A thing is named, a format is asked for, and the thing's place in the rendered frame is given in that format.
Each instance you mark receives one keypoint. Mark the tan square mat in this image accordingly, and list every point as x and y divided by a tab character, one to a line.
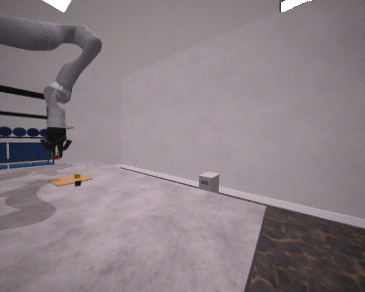
68	180

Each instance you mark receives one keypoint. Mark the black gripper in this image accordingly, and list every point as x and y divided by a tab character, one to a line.
56	136

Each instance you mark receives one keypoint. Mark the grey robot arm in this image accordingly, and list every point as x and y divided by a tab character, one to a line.
37	35

